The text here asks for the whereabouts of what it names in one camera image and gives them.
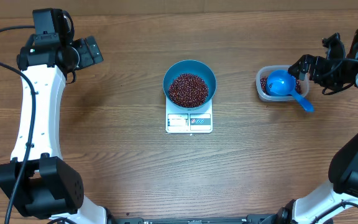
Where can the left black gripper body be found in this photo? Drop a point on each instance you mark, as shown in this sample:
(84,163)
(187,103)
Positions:
(86,56)

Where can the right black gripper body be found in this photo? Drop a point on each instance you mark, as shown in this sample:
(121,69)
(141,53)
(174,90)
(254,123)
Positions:
(323,73)

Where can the blue plastic scoop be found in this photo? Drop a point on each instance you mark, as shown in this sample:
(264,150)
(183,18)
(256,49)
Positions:
(281,83)

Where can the blue bowl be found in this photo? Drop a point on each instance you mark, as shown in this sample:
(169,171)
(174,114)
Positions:
(194,67)

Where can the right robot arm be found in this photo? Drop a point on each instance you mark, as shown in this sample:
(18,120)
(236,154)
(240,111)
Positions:
(340,191)

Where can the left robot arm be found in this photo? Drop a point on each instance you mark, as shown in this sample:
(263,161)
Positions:
(37,181)

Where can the red beans in bowl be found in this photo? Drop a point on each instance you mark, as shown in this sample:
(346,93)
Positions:
(188,91)

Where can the white digital kitchen scale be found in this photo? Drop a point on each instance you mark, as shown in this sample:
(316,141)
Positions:
(180,120)

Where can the clear plastic container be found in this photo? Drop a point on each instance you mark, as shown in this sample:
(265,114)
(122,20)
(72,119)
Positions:
(265,72)

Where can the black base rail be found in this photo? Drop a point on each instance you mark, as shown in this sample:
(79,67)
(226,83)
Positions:
(249,219)

